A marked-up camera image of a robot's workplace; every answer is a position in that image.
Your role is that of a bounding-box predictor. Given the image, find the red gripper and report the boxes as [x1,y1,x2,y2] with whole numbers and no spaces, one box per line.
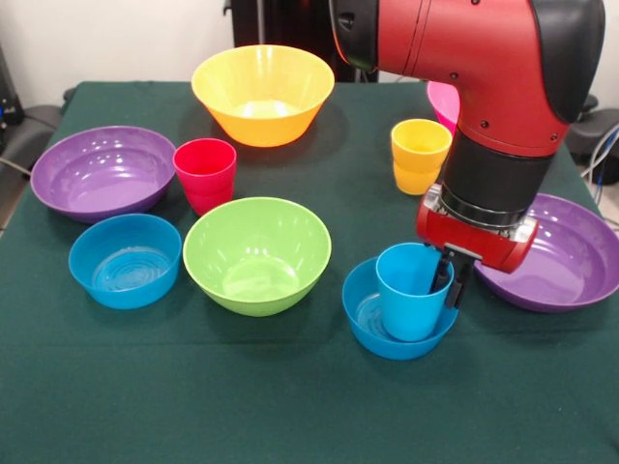
[416,183,540,309]

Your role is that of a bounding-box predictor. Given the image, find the blue cup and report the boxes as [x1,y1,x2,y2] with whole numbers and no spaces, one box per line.
[375,242,456,343]

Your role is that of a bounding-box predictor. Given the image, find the blue bowl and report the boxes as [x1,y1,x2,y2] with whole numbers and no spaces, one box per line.
[341,255,460,362]
[68,213,183,310]

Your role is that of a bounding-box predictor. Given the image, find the orange cup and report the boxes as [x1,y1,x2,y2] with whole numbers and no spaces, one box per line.
[390,118,454,197]

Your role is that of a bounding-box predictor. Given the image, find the pink bowl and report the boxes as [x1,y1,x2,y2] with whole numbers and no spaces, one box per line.
[427,80,461,136]

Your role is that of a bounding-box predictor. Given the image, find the green bowl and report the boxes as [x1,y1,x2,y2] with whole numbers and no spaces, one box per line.
[182,196,334,318]

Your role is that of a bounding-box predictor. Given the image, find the orange bowl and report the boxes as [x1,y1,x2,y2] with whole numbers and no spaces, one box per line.
[191,43,336,148]

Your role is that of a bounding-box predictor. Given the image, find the black computer tower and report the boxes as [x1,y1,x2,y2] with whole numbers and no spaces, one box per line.
[0,43,25,141]

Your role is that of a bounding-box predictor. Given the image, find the purple bowl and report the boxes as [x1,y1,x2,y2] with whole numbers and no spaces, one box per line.
[473,192,619,314]
[29,125,177,224]

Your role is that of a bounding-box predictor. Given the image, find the dark green tablecloth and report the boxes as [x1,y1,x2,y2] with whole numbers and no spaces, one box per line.
[0,80,619,464]

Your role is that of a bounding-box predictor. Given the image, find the black knobbed device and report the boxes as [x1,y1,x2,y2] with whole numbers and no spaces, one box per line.
[566,94,619,163]

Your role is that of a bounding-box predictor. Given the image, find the red cup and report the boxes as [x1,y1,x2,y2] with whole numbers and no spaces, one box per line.
[172,137,238,218]

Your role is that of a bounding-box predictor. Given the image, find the grey cable bundle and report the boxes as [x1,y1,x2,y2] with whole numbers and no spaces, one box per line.
[579,123,619,228]

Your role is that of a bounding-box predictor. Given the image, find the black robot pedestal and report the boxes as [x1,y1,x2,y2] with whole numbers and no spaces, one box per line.
[231,0,383,83]

